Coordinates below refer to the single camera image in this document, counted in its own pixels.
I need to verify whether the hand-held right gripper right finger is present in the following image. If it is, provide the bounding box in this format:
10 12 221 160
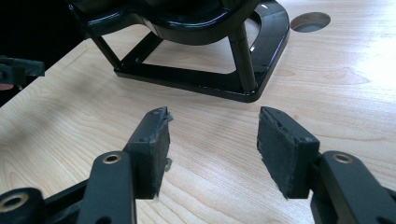
256 105 321 200

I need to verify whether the red and black shoe rack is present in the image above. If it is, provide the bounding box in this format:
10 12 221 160
66 0 291 104

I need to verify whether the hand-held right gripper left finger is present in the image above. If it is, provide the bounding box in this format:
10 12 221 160
122 105 174 200

